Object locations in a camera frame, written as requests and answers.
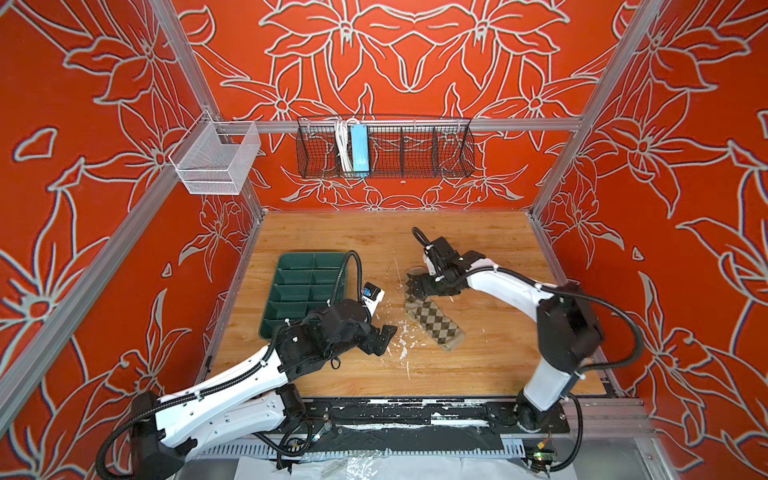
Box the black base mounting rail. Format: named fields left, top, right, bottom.
left=302, top=397, right=575, bottom=460

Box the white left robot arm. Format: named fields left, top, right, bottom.
left=94, top=299, right=397, bottom=479

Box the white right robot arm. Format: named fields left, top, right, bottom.
left=406, top=228, right=604, bottom=415

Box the blue box in basket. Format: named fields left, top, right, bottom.
left=350, top=123, right=370, bottom=177

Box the black wire wall basket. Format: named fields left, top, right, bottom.
left=295, top=115, right=476, bottom=180

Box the clear plastic wall bin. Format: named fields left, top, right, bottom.
left=168, top=109, right=262, bottom=195

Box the brown argyle sock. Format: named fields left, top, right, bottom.
left=404, top=267, right=465, bottom=351

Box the white cable bundle in basket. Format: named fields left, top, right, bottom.
left=333, top=118, right=353, bottom=175

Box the green divided organizer tray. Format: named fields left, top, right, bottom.
left=259, top=251, right=344, bottom=340

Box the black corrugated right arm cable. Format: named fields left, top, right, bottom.
left=467, top=263, right=645, bottom=373

